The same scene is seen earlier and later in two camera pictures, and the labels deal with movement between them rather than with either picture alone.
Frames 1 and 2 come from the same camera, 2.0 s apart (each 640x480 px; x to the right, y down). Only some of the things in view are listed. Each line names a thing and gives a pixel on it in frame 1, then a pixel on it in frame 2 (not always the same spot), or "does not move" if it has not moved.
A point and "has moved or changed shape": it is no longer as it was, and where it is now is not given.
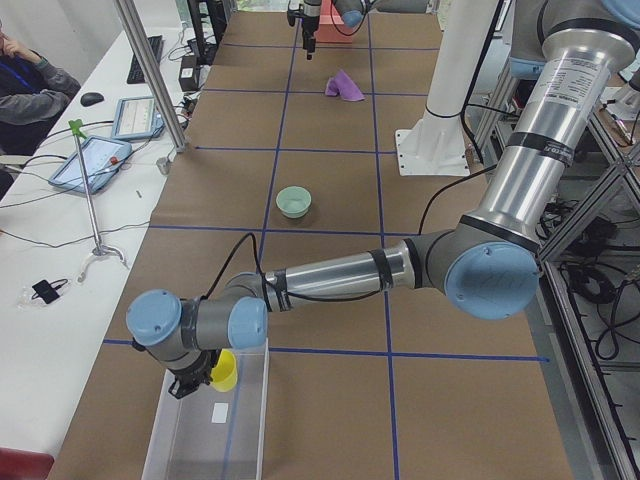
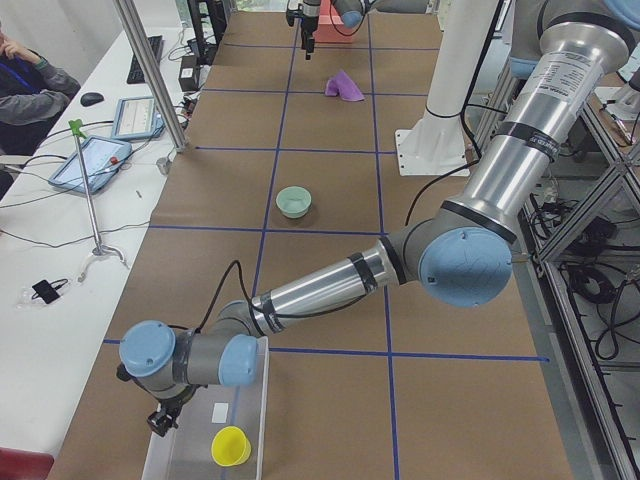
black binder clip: (47, 291) does not move
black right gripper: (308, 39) does not move
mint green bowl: (293, 201) does not move
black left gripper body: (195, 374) → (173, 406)
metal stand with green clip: (76, 127) does not move
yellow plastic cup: (224, 372) has moved or changed shape
